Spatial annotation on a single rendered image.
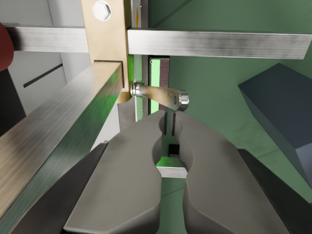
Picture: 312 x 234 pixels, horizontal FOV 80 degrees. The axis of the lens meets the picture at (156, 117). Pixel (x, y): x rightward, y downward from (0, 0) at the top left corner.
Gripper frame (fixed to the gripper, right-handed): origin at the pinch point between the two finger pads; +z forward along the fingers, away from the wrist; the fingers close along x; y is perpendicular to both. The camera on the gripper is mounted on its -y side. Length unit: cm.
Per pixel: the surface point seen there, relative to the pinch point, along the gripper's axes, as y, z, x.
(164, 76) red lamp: 7.8, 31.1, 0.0
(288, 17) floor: -2, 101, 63
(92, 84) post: 0.5, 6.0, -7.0
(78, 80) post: 0.5, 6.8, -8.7
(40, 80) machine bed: 8.6, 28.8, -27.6
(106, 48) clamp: -1.2, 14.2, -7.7
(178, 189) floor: 134, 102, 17
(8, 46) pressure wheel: -1.4, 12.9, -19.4
